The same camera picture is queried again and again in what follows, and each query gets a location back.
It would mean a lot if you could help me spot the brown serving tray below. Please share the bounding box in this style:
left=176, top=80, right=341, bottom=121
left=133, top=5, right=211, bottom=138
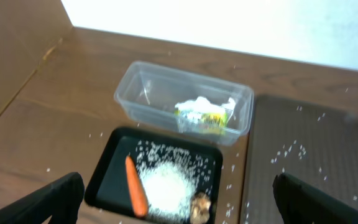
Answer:
left=240, top=95, right=358, bottom=223

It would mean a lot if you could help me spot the black plastic bin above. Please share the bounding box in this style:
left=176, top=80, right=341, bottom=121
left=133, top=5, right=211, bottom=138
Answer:
left=85, top=127, right=223, bottom=223

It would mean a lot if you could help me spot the orange carrot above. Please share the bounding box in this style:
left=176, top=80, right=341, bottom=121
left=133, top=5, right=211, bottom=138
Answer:
left=125, top=155, right=149, bottom=218

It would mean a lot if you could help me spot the clear plastic bin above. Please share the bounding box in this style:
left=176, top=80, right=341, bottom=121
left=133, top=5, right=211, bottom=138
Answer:
left=114, top=61, right=254, bottom=146

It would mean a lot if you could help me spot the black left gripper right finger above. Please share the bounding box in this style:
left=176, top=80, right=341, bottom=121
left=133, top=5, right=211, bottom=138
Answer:
left=272, top=173, right=358, bottom=224

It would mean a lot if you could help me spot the white rice pile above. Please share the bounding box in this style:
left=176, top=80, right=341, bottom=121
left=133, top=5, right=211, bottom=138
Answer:
left=135, top=140, right=216, bottom=223

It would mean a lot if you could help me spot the foil snack wrapper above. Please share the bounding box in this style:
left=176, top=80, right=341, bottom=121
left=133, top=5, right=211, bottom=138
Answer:
left=174, top=109, right=228, bottom=135

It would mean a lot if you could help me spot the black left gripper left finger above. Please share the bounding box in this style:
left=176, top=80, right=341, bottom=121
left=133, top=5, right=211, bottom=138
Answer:
left=0, top=172, right=85, bottom=224

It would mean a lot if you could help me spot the brown shiitake mushroom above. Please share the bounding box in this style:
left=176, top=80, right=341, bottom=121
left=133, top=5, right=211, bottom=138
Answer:
left=190, top=192, right=211, bottom=224

